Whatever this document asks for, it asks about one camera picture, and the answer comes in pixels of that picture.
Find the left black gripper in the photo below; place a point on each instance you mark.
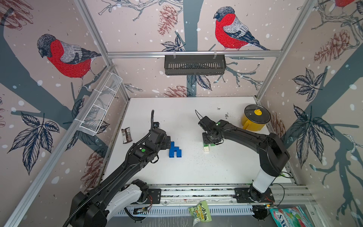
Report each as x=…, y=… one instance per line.
x=165, y=139

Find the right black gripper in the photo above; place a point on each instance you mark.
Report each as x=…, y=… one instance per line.
x=204, y=140

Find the blue long lego brick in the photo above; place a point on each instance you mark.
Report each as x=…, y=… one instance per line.
x=174, y=151

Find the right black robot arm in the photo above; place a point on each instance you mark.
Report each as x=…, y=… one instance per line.
x=272, y=153

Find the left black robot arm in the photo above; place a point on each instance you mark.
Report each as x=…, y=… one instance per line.
x=91, y=209

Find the brown snack wrapper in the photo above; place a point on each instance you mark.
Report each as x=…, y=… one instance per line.
x=126, y=135

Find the yellow pot with lid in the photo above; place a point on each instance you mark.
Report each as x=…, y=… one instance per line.
x=255, y=117

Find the green snack packet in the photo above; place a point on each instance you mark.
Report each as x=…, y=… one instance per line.
x=200, y=213

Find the colourful tissue packet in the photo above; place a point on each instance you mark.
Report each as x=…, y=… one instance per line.
x=290, y=217

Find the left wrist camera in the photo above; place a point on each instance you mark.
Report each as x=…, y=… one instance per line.
x=156, y=125

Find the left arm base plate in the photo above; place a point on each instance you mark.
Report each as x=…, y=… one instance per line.
x=151, y=196

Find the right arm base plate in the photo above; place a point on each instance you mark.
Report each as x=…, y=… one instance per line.
x=244, y=195

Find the white wire mesh shelf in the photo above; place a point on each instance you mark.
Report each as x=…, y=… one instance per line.
x=92, y=122

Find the black hanging wire basket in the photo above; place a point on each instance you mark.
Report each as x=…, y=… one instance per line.
x=207, y=65

